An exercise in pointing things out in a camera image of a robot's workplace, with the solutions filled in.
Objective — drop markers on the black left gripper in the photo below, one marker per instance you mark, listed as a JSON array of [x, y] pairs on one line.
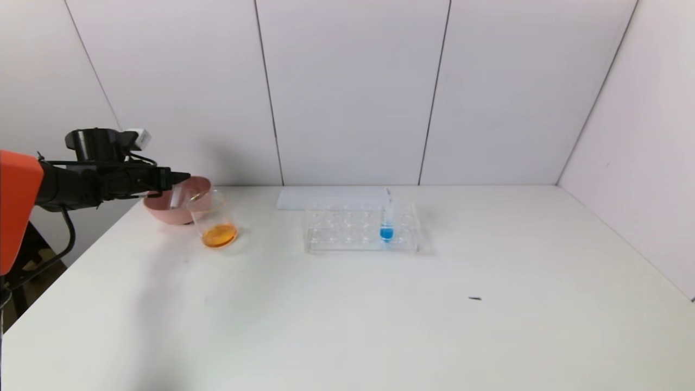
[[161, 178]]

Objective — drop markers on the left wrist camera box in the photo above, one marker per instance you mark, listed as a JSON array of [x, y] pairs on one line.
[[140, 138]]

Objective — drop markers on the clear plastic test tube rack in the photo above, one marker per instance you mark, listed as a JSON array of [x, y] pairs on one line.
[[336, 233]]

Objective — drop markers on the black background furniture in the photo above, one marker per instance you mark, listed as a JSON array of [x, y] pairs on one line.
[[32, 260]]

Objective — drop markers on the test tube with yellow pigment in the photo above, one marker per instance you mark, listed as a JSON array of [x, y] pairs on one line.
[[176, 198]]

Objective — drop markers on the white paper sheet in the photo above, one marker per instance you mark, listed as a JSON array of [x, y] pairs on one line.
[[293, 200]]

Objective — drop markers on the clear glass beaker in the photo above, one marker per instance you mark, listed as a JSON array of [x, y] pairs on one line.
[[220, 233]]

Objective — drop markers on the pink bowl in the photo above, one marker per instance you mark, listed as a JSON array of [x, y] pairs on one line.
[[168, 213]]

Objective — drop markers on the orange and black left arm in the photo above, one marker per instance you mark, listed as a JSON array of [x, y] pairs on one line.
[[54, 184]]

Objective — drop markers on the test tube with blue pigment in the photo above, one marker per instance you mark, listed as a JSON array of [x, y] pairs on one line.
[[386, 233]]

